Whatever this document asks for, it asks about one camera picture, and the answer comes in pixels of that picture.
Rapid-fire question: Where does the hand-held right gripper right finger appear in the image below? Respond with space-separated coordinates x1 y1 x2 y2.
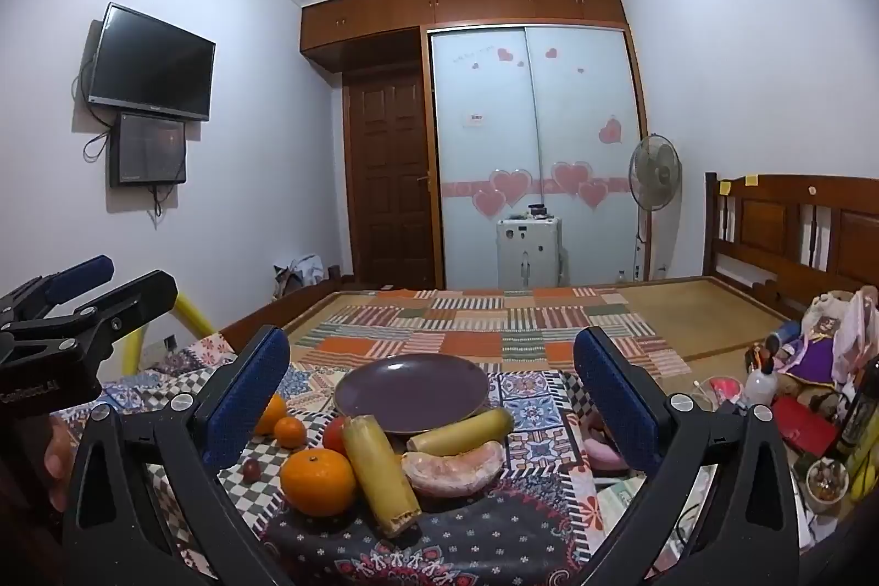
574 326 801 586

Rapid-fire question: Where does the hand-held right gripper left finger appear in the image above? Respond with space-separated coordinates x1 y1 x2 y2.
62 325 293 586

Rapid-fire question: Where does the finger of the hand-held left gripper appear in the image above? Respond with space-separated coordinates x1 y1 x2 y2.
0 255 115 332
12 269 180 355

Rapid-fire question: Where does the medium orange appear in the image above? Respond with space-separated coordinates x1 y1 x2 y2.
254 392 288 437

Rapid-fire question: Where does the small mandarin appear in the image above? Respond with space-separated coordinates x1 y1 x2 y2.
274 416 307 450

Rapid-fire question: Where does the red tomato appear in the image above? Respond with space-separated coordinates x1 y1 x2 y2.
322 416 353 456

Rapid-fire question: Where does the large orange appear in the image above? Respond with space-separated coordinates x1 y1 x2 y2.
280 447 359 518

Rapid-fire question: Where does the yellow-green banana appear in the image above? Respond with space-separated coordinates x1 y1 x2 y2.
407 408 515 455

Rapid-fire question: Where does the long yellow sugarcane piece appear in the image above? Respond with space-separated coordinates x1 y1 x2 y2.
342 414 422 539

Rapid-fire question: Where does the wooden fruit bowl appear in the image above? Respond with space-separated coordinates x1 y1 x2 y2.
333 354 490 437

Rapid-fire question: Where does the pink pomelo segment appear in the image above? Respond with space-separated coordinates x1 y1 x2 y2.
400 440 505 499

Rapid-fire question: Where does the person's left hand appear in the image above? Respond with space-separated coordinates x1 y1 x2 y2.
42 417 75 513

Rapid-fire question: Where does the pink soft object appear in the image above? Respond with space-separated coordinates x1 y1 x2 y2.
583 414 627 476

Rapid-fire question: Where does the yellow chair back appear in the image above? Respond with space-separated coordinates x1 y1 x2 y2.
120 292 221 377

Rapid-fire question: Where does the tile-patterned cloth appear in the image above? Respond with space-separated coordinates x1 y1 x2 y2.
55 332 605 491

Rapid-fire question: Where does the clear container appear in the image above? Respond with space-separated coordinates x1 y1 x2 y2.
699 376 744 410

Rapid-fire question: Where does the grey bag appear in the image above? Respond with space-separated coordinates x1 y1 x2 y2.
273 255 331 302

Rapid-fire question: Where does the white squeeze bottle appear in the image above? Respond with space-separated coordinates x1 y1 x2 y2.
740 361 777 407

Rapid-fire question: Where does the striped patchwork blanket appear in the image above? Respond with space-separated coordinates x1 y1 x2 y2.
288 287 691 381

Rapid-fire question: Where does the white appliance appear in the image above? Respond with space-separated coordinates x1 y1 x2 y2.
497 215 564 289

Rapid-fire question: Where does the dark mandala cloth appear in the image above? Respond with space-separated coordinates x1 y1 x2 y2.
261 469 609 586

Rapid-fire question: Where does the red box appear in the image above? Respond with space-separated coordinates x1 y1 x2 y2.
772 397 840 453

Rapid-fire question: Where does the purple dressed doll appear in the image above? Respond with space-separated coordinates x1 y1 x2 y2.
776 291 866 395

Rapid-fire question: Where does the small snack cup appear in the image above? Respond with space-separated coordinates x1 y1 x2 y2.
805 459 851 515

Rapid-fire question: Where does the standing fan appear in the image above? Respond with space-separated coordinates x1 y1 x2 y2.
630 133 683 283

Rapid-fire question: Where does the wooden bed headboard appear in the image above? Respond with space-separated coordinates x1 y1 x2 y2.
704 172 879 326

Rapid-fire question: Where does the dark green bottle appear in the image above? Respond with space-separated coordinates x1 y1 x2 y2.
834 356 879 472

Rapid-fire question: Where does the pink plastic bag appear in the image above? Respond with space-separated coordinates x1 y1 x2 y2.
834 291 879 384

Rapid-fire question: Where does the brown wooden door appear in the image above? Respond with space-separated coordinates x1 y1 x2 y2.
342 71 441 289

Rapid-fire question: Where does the wooden wardrobe with glass doors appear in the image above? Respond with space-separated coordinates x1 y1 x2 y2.
300 0 650 292

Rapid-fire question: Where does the small wall monitor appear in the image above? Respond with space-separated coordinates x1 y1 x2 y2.
110 111 188 187

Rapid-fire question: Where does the wall television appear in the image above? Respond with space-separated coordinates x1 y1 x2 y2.
87 2 216 121

